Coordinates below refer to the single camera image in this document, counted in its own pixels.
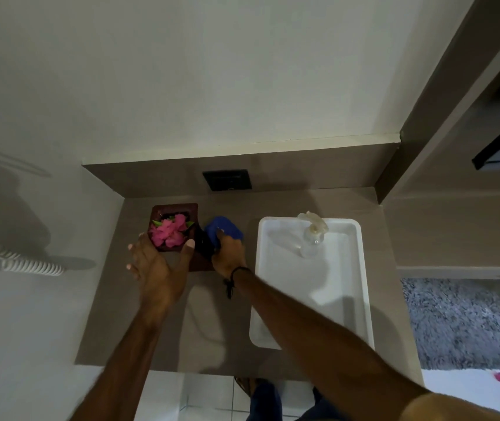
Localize person's left hand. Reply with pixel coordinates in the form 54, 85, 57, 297
126, 233, 196, 326

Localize person's right hand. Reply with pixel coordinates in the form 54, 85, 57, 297
211, 229, 249, 279

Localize blue cleaning cloth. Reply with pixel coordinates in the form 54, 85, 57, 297
204, 215, 245, 249

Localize brown wooden flower pot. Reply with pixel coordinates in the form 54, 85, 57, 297
150, 203, 215, 273

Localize person's left forearm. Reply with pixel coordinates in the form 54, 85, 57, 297
69, 309, 168, 421

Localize person's right forearm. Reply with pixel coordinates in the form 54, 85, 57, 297
229, 268, 432, 421

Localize pink artificial flowers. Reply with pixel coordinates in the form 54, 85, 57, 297
148, 213, 196, 249

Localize black wrist band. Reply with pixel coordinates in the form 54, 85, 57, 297
223, 266, 253, 300

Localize clear spray bottle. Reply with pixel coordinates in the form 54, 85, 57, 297
297, 210, 330, 259

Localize white plastic tray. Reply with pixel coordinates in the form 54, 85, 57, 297
249, 216, 375, 351

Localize person's brown sandal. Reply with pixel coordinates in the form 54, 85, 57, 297
234, 375, 260, 398

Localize person's blue jeans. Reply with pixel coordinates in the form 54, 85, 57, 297
249, 379, 347, 421

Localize brown wooden cabinet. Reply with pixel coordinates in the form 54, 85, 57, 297
375, 0, 500, 281

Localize grey shaggy rug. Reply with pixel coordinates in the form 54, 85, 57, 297
401, 278, 500, 371

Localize person's tan shirt sleeve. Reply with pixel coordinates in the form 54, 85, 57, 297
400, 391, 500, 421

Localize black wall socket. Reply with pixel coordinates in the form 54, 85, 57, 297
202, 169, 251, 192

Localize white coiled dryer cord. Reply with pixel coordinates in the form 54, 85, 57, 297
2, 253, 65, 277

